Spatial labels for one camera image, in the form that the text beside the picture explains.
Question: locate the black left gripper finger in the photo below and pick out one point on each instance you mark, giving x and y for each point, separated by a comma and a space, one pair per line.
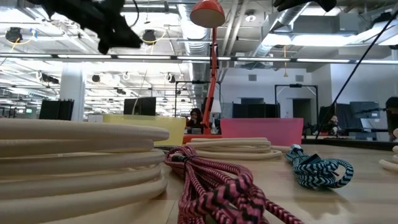
127, 39

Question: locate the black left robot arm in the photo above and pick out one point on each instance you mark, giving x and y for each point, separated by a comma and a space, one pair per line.
68, 9

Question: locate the black ceiling-mounted device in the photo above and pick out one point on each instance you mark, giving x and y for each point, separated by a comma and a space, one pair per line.
14, 35
149, 37

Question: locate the long led light bar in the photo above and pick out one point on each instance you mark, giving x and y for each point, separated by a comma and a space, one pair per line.
143, 57

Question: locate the black monitor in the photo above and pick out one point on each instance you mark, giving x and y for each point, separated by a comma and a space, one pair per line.
140, 106

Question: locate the white building column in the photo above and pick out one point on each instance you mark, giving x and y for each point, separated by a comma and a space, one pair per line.
72, 93

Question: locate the red desk lamp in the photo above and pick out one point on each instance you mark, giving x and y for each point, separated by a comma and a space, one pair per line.
207, 14

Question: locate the yellow translucent plastic bin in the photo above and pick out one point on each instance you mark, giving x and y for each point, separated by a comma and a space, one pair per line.
146, 127

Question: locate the black ribbed panel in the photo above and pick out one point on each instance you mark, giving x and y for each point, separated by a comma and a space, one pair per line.
56, 109

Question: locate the person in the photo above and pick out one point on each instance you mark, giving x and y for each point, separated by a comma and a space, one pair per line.
392, 115
333, 123
195, 116

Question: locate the pink translucent plastic bin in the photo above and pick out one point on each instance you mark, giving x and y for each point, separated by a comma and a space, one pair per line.
261, 130

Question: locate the grey background monitor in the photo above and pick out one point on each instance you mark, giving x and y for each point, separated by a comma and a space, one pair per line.
365, 109

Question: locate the black background rig frame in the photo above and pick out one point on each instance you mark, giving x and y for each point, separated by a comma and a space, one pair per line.
192, 82
295, 85

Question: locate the black table edge rail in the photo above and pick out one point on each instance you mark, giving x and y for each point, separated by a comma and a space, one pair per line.
348, 143

